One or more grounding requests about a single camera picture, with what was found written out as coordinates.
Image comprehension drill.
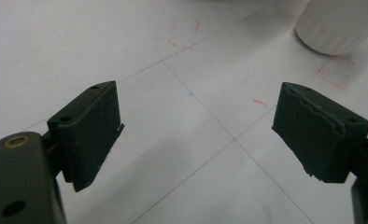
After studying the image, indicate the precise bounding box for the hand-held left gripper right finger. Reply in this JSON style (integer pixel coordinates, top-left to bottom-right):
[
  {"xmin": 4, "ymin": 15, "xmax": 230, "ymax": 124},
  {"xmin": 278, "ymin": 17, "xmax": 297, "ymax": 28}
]
[{"xmin": 271, "ymin": 81, "xmax": 368, "ymax": 184}]

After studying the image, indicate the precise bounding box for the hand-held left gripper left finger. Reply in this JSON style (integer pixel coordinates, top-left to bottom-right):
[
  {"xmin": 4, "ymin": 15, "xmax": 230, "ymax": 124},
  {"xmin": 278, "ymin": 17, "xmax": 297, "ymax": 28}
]
[{"xmin": 47, "ymin": 80, "xmax": 125, "ymax": 193}]

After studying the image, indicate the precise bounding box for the white cup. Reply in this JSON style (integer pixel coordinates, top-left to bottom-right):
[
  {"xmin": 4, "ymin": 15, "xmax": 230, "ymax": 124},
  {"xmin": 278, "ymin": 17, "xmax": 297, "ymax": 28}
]
[{"xmin": 293, "ymin": 0, "xmax": 368, "ymax": 57}]

